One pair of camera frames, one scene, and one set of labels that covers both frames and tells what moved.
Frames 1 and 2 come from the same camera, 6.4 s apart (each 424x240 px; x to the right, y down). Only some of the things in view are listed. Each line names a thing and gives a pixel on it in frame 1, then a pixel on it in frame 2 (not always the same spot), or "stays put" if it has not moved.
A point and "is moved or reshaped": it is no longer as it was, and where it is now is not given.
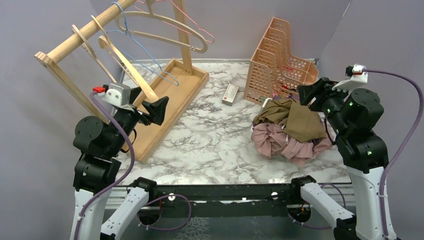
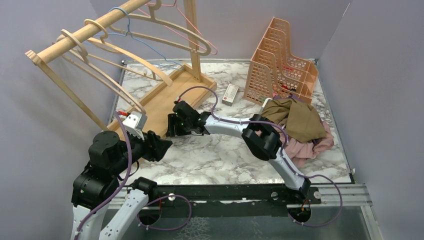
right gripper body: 329,101 -> 182,128
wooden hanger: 94,56 -> 86,62
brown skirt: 302,123 stays put
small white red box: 230,94 stays put
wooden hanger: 141,80 -> 125,52
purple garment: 290,96 stays put
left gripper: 157,110 -> 155,146
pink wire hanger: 135,1 is moved or reshaped
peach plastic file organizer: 272,72 stays put
